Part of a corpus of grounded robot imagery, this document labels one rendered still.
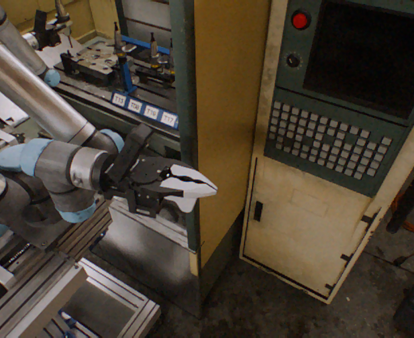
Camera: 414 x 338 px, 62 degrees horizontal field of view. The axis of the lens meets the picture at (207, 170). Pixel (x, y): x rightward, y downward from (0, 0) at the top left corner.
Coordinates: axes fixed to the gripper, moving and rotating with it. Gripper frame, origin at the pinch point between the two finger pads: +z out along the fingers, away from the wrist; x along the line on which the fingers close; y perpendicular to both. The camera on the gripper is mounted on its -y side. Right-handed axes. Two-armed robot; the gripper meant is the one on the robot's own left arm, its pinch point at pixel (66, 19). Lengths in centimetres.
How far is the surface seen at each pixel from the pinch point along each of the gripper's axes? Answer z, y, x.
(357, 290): 18, 133, 175
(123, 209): -47, 53, 65
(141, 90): 20, 43, 22
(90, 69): 12.2, 34.8, -7.9
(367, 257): 44, 134, 174
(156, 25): 62, 26, 3
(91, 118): -4, 57, 1
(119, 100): 1.6, 39.5, 22.9
